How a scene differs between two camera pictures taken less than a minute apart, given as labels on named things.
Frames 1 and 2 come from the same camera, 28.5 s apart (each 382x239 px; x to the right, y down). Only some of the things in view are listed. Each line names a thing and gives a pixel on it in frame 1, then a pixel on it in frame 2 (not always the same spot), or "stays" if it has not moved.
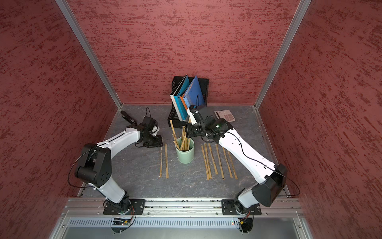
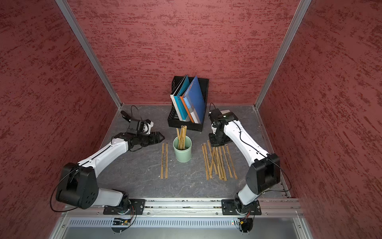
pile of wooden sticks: [224, 149] stays
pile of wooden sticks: [214, 164] stays
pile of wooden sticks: [230, 158] stays
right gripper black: [189, 129] -> [215, 143]
